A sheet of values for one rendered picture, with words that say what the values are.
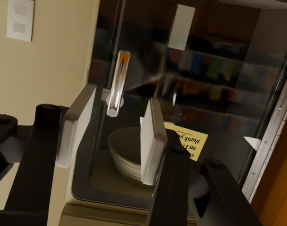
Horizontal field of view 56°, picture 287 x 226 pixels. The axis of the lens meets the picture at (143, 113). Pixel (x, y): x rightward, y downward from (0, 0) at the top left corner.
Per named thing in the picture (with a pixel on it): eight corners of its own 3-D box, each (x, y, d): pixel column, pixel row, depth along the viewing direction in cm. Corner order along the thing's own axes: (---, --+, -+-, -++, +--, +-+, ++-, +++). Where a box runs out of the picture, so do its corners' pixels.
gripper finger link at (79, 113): (68, 170, 15) (54, 167, 15) (90, 120, 21) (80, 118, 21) (77, 119, 14) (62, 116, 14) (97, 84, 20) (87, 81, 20)
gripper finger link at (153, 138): (154, 136, 14) (168, 139, 14) (149, 96, 21) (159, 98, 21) (140, 184, 15) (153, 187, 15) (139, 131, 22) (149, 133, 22)
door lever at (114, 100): (117, 43, 38) (135, 47, 38) (104, 106, 41) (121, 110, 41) (114, 48, 33) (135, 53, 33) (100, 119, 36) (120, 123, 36)
